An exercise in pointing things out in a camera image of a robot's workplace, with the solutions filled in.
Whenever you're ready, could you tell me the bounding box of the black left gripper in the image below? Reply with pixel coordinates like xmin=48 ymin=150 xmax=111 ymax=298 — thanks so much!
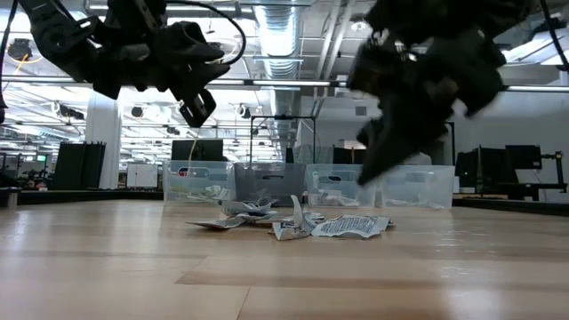
xmin=91 ymin=0 xmax=232 ymax=130

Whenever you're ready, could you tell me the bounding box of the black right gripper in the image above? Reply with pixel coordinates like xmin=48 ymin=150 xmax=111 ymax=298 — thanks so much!
xmin=347 ymin=24 xmax=508 ymax=187

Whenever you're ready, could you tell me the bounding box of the white bandage strip wrapper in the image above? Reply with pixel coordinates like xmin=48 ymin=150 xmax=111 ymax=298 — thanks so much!
xmin=171 ymin=184 xmax=230 ymax=204

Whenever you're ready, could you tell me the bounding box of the clear plastic bin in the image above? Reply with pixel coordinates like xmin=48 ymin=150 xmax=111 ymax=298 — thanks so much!
xmin=379 ymin=164 xmax=456 ymax=210
xmin=305 ymin=164 xmax=379 ymax=209
xmin=162 ymin=160 xmax=236 ymax=205

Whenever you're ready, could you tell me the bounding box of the black monitor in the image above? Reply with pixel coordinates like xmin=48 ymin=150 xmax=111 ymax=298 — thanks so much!
xmin=171 ymin=139 xmax=224 ymax=162
xmin=505 ymin=144 xmax=543 ymax=170
xmin=455 ymin=147 xmax=508 ymax=188

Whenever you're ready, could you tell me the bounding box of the long ceiling light bar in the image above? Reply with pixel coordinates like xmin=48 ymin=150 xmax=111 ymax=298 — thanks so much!
xmin=0 ymin=76 xmax=569 ymax=92

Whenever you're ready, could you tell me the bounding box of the white pillar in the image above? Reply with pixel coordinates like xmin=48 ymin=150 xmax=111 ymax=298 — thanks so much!
xmin=84 ymin=88 xmax=124 ymax=190

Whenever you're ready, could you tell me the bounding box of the white cabinet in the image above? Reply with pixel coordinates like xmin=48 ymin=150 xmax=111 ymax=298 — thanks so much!
xmin=126 ymin=163 xmax=159 ymax=188

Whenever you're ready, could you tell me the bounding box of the dark grey plastic bin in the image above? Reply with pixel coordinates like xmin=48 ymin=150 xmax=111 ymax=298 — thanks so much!
xmin=234 ymin=162 xmax=307 ymax=208

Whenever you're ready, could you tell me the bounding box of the black partition panel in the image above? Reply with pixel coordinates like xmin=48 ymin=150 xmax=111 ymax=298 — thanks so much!
xmin=52 ymin=141 xmax=107 ymax=191

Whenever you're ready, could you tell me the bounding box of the black looped gripper cable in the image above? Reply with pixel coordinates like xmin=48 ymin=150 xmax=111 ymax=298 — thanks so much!
xmin=166 ymin=0 xmax=248 ymax=66

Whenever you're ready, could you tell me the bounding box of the black camera rig frame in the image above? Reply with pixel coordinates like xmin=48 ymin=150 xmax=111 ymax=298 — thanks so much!
xmin=444 ymin=120 xmax=456 ymax=166
xmin=249 ymin=114 xmax=317 ymax=164

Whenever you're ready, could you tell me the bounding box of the silver ventilation duct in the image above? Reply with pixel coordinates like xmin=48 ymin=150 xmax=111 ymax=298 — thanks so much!
xmin=255 ymin=0 xmax=308 ymax=148

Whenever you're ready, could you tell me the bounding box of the black ceiling camera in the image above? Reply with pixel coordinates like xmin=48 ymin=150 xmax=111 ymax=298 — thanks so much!
xmin=7 ymin=38 xmax=33 ymax=61

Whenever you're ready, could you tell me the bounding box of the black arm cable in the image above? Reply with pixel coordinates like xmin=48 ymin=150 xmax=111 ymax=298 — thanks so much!
xmin=0 ymin=0 xmax=20 ymax=125
xmin=538 ymin=0 xmax=569 ymax=73

